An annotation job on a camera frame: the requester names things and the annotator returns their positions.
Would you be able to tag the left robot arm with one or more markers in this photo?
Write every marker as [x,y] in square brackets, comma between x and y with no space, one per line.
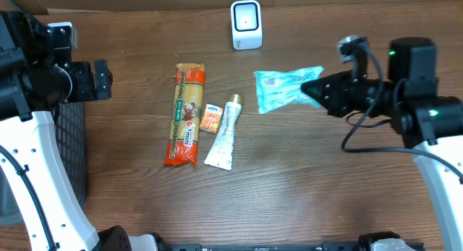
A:
[30,156]

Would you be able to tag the white barcode scanner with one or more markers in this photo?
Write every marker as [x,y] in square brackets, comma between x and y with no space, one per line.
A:
[246,25]

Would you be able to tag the white tube gold cap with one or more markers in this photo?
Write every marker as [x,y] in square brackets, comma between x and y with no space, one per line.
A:
[221,153]

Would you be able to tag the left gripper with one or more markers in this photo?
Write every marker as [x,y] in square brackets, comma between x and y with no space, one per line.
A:
[84,81]

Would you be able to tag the teal snack packet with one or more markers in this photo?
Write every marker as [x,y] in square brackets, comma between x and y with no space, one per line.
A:
[277,89]

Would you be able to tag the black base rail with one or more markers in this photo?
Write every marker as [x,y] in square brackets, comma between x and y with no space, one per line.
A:
[326,246]

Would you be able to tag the orange tissue pack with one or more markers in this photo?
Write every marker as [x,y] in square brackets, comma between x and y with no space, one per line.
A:
[211,118]

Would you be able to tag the grey plastic basket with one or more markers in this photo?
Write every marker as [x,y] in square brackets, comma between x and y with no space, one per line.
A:
[71,142]

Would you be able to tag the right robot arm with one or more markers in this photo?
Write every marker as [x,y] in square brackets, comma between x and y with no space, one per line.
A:
[430,125]

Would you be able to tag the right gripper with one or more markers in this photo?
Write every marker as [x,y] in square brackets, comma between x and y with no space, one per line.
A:
[335,100]

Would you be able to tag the spaghetti packet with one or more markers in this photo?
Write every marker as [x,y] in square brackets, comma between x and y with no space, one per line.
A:
[186,114]

